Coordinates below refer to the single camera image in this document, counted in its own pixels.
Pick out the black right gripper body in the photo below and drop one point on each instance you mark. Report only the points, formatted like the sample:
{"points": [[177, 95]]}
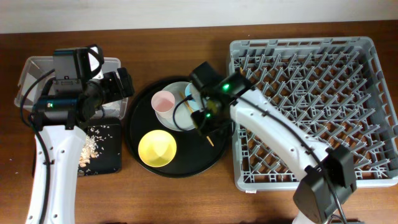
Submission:
{"points": [[203, 122]]}

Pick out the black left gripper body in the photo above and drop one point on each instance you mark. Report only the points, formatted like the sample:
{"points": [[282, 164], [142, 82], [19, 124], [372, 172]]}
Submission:
{"points": [[111, 88]]}

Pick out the food scraps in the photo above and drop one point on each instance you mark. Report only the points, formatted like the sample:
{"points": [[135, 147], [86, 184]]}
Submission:
{"points": [[93, 147]]}

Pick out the yellow bowl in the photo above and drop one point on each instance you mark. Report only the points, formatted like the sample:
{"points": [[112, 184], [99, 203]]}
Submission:
{"points": [[157, 148]]}

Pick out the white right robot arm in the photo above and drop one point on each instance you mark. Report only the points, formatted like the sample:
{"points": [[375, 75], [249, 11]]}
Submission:
{"points": [[326, 177]]}

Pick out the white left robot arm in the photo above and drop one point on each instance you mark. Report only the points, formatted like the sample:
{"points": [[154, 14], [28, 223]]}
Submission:
{"points": [[52, 200]]}

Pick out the grey dishwasher rack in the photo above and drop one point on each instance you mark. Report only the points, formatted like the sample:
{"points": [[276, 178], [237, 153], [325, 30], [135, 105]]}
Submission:
{"points": [[335, 90]]}

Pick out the grey round plate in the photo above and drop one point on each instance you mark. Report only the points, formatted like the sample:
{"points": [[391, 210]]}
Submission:
{"points": [[182, 116]]}

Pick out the clear plastic bin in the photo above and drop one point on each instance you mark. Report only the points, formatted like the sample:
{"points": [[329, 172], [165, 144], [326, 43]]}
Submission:
{"points": [[36, 66]]}

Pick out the pink plastic cup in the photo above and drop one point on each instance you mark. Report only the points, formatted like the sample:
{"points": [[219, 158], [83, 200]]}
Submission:
{"points": [[163, 103]]}

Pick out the black rectangular tray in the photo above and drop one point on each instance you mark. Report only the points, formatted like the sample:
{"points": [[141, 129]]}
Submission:
{"points": [[109, 152]]}

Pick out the round black tray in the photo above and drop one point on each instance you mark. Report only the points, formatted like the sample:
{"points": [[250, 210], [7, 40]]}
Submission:
{"points": [[194, 153]]}

